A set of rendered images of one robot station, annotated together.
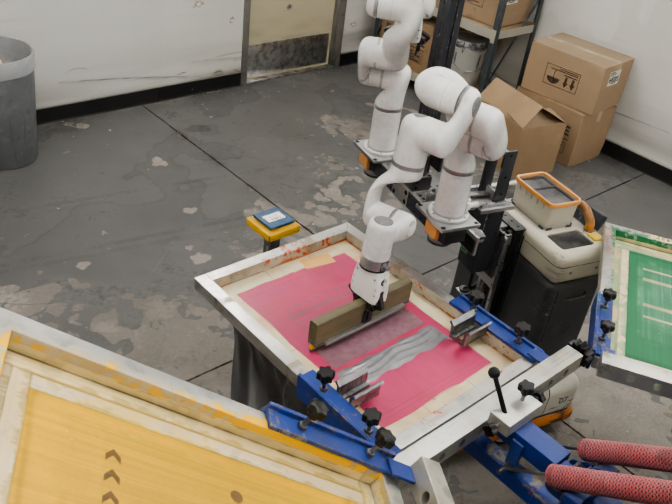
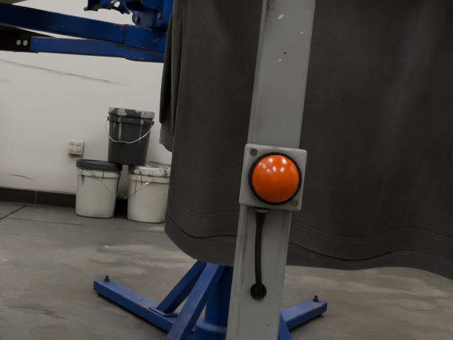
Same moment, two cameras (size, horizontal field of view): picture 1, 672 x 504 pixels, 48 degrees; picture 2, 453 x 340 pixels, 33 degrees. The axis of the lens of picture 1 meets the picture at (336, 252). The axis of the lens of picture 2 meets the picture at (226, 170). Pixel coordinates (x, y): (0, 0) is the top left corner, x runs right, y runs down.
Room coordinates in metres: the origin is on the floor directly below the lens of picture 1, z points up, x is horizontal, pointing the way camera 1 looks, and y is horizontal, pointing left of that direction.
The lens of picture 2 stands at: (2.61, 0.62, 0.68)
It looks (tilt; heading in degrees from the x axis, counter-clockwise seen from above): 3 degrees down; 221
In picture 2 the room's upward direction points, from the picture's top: 6 degrees clockwise
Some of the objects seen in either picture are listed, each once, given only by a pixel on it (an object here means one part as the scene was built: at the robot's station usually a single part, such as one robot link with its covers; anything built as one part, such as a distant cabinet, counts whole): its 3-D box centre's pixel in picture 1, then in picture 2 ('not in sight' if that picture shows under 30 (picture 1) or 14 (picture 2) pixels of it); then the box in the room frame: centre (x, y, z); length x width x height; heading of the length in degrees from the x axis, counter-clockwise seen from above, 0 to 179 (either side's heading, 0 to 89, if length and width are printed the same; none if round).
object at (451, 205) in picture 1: (457, 191); not in sight; (2.00, -0.33, 1.21); 0.16 x 0.13 x 0.15; 120
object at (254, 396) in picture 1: (283, 401); not in sight; (1.51, 0.09, 0.74); 0.46 x 0.04 x 0.42; 45
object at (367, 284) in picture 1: (370, 279); not in sight; (1.62, -0.10, 1.12); 0.10 x 0.07 x 0.11; 46
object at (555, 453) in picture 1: (529, 441); not in sight; (1.22, -0.50, 1.02); 0.17 x 0.06 x 0.05; 45
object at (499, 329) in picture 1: (492, 333); not in sight; (1.64, -0.46, 0.97); 0.30 x 0.05 x 0.07; 45
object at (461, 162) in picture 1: (467, 145); not in sight; (1.98, -0.33, 1.37); 0.13 x 0.10 x 0.16; 58
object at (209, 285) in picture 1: (362, 322); not in sight; (1.61, -0.10, 0.97); 0.79 x 0.58 x 0.04; 45
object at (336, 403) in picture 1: (344, 418); not in sight; (1.25, -0.07, 0.97); 0.30 x 0.05 x 0.07; 45
